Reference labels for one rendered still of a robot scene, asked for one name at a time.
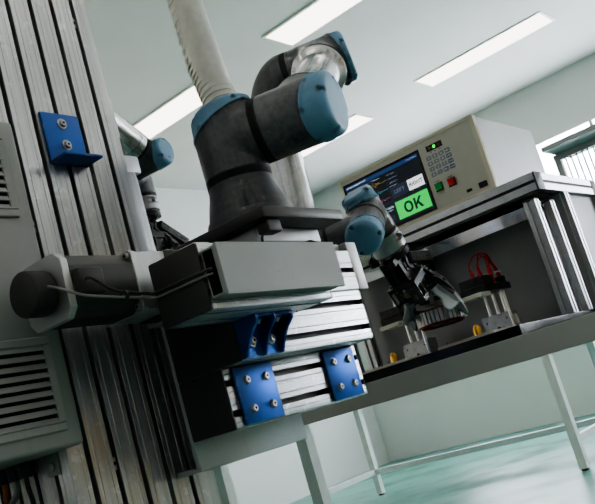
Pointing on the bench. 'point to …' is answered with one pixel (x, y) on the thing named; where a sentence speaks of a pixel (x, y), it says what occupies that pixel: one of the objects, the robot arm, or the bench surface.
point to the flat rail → (463, 238)
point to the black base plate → (468, 346)
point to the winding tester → (463, 161)
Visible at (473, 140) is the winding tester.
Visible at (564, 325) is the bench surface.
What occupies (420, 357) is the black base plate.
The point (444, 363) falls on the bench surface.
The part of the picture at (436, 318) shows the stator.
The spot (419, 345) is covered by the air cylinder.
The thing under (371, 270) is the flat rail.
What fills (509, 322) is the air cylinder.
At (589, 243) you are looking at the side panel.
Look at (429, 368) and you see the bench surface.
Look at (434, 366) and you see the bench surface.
